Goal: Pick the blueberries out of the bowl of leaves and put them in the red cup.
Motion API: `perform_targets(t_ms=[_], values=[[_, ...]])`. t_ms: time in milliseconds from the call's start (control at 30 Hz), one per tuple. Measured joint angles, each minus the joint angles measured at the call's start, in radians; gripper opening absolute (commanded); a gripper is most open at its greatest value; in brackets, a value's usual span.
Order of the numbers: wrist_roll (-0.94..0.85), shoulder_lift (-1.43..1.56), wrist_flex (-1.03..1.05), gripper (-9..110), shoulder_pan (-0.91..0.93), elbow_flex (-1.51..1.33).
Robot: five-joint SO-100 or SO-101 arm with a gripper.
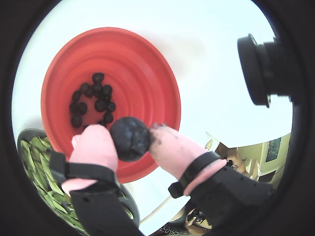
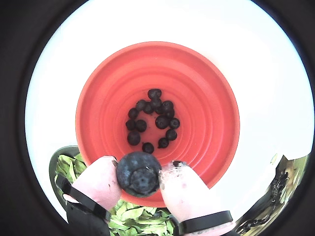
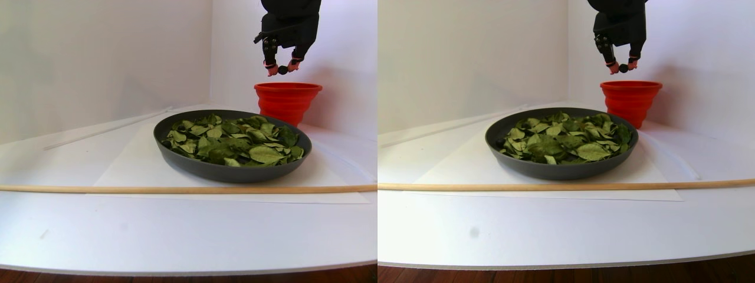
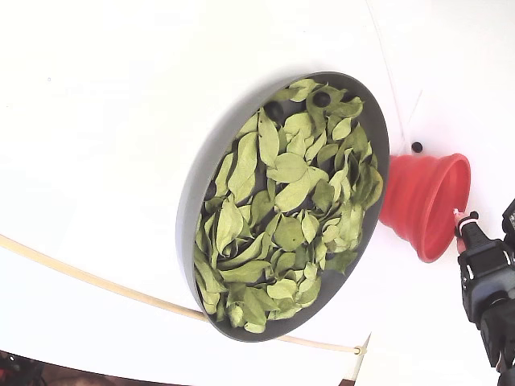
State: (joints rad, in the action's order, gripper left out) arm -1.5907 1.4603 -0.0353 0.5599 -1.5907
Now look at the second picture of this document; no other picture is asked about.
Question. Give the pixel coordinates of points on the gripper finger with pink tip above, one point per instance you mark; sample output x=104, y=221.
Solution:
x=184, y=194
x=98, y=184

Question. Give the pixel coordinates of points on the red collapsible silicone cup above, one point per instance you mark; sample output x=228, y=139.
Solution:
x=204, y=98

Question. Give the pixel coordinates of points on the cream cabinet panel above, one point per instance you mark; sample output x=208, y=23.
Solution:
x=297, y=169

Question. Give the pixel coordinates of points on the dark grey shallow bowl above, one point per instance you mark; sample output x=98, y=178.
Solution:
x=53, y=157

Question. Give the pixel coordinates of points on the pile of green dried leaves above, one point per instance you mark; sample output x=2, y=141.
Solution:
x=133, y=221

